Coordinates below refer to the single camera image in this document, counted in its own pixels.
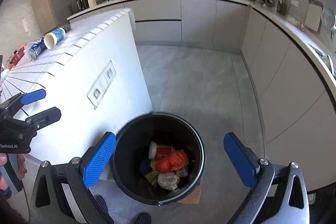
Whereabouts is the blue pepsi can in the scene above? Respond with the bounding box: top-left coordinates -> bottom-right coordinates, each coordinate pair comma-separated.
25,38 -> 47,60

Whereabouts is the yellow rubber glove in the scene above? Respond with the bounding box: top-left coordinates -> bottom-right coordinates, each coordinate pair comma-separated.
145,159 -> 159,186

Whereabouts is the blue white paper cup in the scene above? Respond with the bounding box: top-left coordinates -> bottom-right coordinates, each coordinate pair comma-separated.
43,27 -> 66,50

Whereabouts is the red plastic bag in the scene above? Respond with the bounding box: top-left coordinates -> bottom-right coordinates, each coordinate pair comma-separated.
155,151 -> 189,173

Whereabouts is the red paper cup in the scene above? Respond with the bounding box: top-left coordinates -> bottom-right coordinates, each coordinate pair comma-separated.
149,141 -> 174,160

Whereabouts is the white tissue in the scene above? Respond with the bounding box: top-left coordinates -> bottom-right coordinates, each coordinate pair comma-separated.
157,172 -> 180,191

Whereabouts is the black trash bucket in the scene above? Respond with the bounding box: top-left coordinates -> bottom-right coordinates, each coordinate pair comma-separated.
111,113 -> 206,206

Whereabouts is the white kitchen island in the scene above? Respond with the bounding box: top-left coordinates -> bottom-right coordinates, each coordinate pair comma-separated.
0,8 -> 154,222

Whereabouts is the person left hand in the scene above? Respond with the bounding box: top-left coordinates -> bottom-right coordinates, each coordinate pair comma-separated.
0,152 -> 29,197

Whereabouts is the red tool on counter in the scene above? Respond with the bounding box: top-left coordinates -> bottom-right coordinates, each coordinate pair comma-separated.
7,44 -> 27,70

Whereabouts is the brown wooden board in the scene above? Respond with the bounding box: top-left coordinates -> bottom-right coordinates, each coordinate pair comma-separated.
178,179 -> 203,205

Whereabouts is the beige refrigerator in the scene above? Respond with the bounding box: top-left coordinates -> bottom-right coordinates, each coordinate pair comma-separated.
31,0 -> 75,35

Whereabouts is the black microwave oven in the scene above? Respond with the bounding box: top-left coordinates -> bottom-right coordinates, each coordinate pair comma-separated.
70,0 -> 89,14

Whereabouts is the cream thermos jug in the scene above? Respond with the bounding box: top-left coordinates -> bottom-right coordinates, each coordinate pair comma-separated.
88,0 -> 97,8

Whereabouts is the knife block holder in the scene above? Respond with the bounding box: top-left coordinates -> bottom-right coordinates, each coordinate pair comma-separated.
277,0 -> 290,16

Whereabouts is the round metal strainer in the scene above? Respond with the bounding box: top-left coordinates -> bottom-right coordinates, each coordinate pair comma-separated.
321,8 -> 336,40

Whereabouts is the white cutting board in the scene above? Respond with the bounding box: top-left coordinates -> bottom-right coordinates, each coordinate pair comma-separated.
304,0 -> 323,32

